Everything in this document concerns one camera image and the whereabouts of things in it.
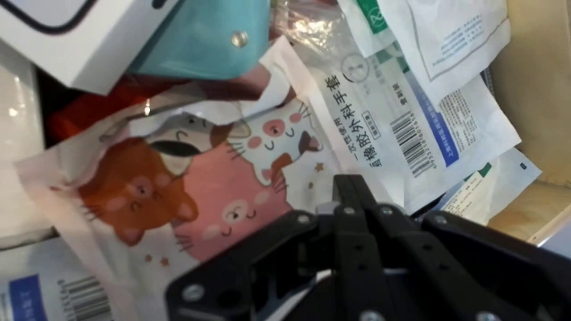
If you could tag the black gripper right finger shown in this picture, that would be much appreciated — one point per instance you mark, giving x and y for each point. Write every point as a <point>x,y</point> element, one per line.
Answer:
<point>464,267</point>

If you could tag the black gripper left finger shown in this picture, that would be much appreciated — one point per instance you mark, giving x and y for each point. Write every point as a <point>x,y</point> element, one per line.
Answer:
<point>279,267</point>

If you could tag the white wooden drawer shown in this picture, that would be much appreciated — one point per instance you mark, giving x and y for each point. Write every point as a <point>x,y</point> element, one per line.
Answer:
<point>536,89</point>

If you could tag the white medical mask package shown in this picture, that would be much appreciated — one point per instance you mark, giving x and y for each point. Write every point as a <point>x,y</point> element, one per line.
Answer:
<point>47,285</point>
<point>493,184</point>
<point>393,130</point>
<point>452,36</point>

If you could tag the teal fabric pouch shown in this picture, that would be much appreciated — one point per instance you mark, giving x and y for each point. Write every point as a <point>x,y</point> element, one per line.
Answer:
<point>202,36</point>

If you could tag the white phone box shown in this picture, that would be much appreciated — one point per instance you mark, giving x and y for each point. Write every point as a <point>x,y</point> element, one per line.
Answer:
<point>77,41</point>

